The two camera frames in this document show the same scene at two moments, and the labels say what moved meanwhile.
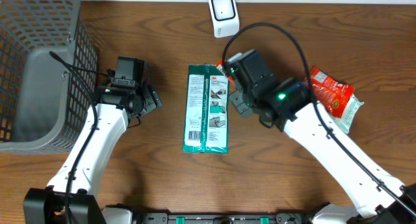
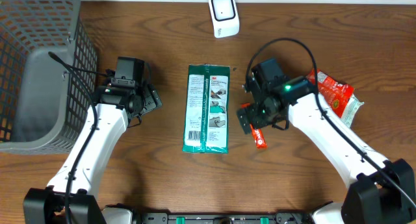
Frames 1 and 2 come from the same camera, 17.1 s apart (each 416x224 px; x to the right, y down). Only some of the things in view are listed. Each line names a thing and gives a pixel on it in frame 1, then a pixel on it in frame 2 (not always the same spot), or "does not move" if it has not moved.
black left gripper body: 151,101 does not move
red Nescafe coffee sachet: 221,66 to 258,135
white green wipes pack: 344,123 does not move
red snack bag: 329,92 does not move
